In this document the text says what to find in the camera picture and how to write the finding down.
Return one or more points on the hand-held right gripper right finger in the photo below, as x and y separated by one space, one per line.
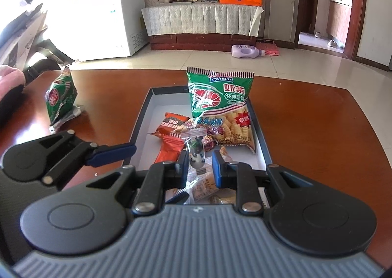
218 171

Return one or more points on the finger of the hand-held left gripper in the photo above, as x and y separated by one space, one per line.
110 154

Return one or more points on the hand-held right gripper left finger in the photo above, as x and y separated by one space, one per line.
183 171

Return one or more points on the clear panda candy packet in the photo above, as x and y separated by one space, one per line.
196 160

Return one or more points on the tan pastry packet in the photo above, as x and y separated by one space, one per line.
205 187

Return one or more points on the dark-rimmed white box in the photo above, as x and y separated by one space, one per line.
147 143

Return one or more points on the green cracker packet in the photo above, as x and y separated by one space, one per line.
59 97
214 97

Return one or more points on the orange-red snack packet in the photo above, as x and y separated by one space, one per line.
170 146

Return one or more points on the dark red candy wrapper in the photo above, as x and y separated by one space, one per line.
209 144

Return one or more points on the dark cloth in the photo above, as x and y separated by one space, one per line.
9 103

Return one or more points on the pink cloth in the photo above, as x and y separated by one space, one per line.
10 77

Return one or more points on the black curved object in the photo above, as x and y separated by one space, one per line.
46 60

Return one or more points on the purple detergent bottle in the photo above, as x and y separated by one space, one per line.
245 51

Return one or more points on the printed cardboard box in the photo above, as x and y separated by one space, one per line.
21 36

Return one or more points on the dark wooden television cabinet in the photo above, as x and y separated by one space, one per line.
199 41

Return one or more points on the white chest freezer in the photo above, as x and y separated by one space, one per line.
119 21

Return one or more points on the pale patterned tablecloth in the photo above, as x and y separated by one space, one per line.
199 18

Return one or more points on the white shoe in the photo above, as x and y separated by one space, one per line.
332 43
318 34

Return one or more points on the wooden kitchen cabinet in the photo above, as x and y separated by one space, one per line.
338 18

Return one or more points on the brown door frame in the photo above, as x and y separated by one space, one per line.
359 8

